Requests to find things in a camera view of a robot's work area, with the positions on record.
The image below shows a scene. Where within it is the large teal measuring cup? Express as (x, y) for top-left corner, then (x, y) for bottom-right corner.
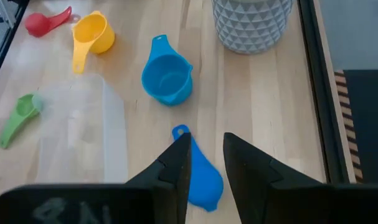
(141, 34), (194, 107)

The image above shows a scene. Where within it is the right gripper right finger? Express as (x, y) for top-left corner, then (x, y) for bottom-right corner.
(222, 132), (378, 224)

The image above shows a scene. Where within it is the yellow measuring cup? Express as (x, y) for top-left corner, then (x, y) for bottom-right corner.
(72, 11), (116, 75)

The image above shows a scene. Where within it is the wide black hazard-striped floor mat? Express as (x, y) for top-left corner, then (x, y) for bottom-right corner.
(334, 70), (378, 184)

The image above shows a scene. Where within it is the red measuring cup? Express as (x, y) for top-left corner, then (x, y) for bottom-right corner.
(24, 6), (73, 38)

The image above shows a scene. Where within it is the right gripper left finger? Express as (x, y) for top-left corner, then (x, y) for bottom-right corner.
(0, 133), (192, 224)

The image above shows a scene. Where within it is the potted plant white patterned pot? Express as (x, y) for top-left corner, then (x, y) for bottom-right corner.
(211, 0), (294, 55)

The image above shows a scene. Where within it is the clear plastic basket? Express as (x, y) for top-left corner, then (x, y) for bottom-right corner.
(32, 73), (129, 185)

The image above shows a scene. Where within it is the green measuring cup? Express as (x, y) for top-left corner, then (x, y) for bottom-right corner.
(0, 93), (43, 149)

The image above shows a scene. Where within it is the blue measuring cup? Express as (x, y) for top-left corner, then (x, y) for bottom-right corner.
(171, 124), (224, 213)

